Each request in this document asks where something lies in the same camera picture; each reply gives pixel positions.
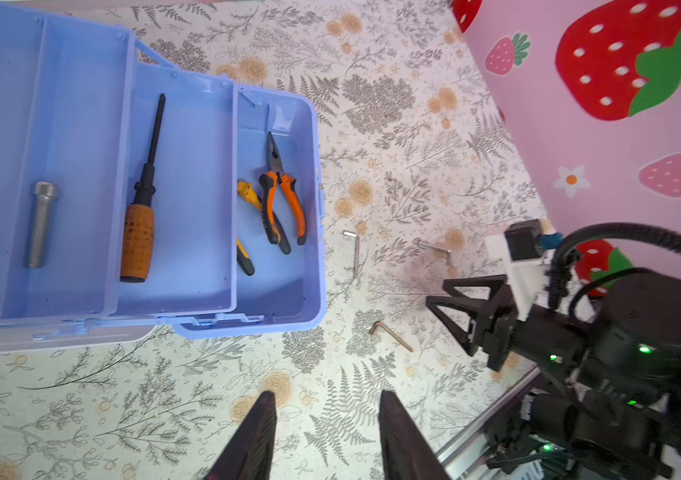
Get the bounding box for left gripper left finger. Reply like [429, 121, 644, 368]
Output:
[204, 391, 278, 480]

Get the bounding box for small silver metal bit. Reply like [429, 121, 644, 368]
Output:
[414, 239, 454, 267]

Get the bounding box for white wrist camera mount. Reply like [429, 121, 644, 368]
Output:
[486, 219, 562, 321]

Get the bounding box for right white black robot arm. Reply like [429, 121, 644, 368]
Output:
[426, 268, 681, 479]

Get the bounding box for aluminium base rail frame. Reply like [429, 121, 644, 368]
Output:
[437, 367, 544, 479]

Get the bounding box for orange black long-nose pliers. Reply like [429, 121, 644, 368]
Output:
[257, 131, 308, 247]

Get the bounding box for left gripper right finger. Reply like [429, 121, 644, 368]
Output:
[379, 390, 450, 480]

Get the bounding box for yellow black combination pliers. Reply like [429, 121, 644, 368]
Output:
[236, 180, 292, 276]

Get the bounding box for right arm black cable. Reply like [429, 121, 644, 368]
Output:
[547, 221, 681, 310]

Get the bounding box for silver hex key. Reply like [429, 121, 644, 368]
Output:
[343, 230, 361, 280]

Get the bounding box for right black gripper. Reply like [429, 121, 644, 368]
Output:
[426, 274, 591, 378]

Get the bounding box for blue white plastic toolbox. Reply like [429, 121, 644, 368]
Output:
[0, 3, 326, 352]

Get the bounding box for thin metal pin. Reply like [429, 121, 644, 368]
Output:
[369, 321, 415, 353]

